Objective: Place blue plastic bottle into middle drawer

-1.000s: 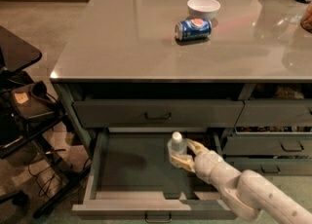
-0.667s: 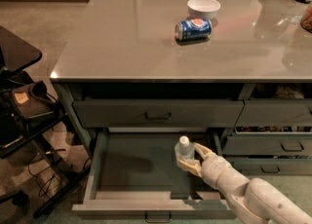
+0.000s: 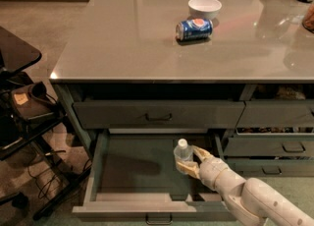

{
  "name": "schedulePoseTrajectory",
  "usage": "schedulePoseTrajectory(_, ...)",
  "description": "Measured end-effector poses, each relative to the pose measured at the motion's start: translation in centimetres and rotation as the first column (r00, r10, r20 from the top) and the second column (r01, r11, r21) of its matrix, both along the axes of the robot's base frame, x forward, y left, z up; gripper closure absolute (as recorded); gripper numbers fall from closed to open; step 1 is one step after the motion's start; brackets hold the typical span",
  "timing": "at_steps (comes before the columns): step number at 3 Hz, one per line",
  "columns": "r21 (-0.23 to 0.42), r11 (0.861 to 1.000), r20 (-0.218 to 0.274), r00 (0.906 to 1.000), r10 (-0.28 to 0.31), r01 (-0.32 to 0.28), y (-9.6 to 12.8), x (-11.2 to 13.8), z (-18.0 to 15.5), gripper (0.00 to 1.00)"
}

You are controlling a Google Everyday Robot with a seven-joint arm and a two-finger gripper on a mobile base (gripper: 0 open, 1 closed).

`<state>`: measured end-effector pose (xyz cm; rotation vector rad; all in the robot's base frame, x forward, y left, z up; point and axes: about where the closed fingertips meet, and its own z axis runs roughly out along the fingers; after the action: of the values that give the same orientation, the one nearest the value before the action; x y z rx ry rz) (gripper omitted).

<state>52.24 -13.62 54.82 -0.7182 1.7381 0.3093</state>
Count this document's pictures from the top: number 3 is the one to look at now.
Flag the open grey middle drawer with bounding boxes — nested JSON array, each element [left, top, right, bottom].
[[73, 132, 235, 225]]

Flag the clear plastic water bottle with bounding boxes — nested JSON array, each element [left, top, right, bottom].
[[174, 139, 193, 171]]

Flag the blue soda can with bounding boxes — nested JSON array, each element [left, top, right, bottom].
[[176, 19, 213, 41]]

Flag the brown object at right edge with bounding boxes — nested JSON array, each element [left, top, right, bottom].
[[302, 4, 314, 32]]

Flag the black floor cables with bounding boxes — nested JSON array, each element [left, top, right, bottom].
[[26, 149, 92, 201]]

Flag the grey right top drawer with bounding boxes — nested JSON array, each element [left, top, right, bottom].
[[237, 99, 314, 128]]

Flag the closed grey top drawer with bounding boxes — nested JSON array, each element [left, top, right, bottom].
[[73, 100, 244, 129]]

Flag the brown bag with tag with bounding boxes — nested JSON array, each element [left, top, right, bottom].
[[11, 82, 59, 122]]

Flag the grey right bottom drawer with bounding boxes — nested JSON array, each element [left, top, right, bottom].
[[227, 158, 314, 177]]

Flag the grey right middle drawer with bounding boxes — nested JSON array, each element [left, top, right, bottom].
[[222, 129, 314, 157]]

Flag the white ceramic bowl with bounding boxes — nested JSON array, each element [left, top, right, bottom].
[[188, 0, 222, 20]]

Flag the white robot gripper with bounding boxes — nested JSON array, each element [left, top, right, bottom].
[[176, 145, 230, 191]]

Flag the black side table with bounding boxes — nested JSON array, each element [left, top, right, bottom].
[[0, 28, 91, 220]]

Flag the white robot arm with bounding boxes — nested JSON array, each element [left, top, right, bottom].
[[174, 145, 314, 226]]

